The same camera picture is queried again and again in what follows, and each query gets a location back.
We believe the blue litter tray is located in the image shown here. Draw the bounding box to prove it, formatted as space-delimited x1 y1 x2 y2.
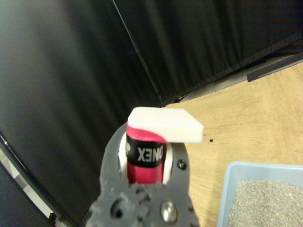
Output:
216 161 303 227

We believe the black curtain stand foot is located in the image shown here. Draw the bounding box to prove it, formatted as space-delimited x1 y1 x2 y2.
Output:
246 53 303 82

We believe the black curtain stand pole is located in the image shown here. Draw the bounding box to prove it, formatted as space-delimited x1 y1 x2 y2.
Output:
0 131 81 225
110 0 165 107

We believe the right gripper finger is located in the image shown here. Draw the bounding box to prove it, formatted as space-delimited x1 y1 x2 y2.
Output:
87 122 199 227

